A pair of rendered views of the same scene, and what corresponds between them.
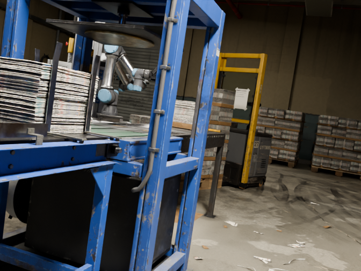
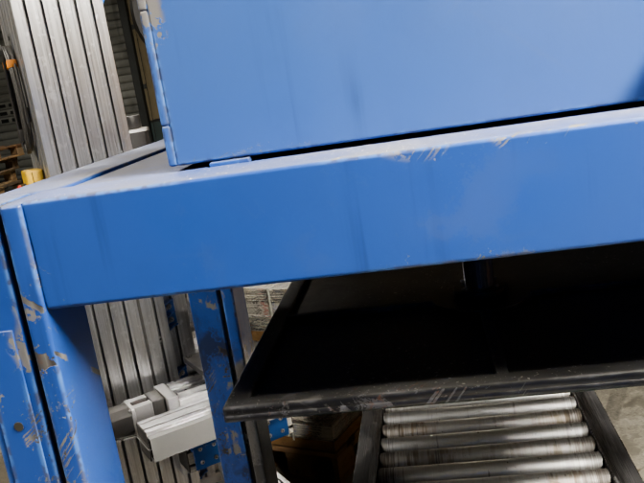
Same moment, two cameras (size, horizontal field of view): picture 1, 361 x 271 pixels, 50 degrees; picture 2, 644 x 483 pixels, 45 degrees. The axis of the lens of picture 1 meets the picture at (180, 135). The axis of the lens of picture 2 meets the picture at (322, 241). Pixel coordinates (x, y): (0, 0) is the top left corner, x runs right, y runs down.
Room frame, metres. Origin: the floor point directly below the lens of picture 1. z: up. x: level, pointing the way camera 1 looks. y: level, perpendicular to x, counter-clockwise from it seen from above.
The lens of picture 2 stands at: (1.24, 0.77, 1.62)
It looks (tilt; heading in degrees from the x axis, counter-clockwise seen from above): 12 degrees down; 349
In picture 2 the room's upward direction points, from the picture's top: 9 degrees counter-clockwise
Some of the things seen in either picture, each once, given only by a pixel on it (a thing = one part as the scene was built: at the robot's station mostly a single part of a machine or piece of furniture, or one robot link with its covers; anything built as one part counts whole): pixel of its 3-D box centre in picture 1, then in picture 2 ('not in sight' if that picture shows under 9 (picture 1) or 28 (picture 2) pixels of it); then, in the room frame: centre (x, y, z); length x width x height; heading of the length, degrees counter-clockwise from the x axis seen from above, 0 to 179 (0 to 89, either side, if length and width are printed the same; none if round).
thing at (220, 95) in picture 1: (210, 137); not in sight; (5.12, -0.41, 0.65); 0.39 x 0.30 x 1.29; 49
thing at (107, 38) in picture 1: (120, 37); (481, 305); (2.13, 0.40, 1.30); 0.55 x 0.55 x 0.03; 71
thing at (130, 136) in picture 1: (107, 137); not in sight; (2.13, 0.40, 0.75); 0.70 x 0.65 x 0.10; 161
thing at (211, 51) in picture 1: (197, 144); not in sight; (2.27, -0.11, 0.77); 0.09 x 0.09 x 1.55; 71
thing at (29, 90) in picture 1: (41, 97); not in sight; (1.59, 0.59, 0.93); 0.38 x 0.30 x 0.26; 161
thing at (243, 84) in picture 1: (237, 94); not in sight; (5.47, -0.71, 1.27); 0.57 x 0.01 x 0.65; 49
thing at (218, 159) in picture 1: (215, 180); not in sight; (3.61, -0.39, 0.34); 0.06 x 0.06 x 0.68; 71
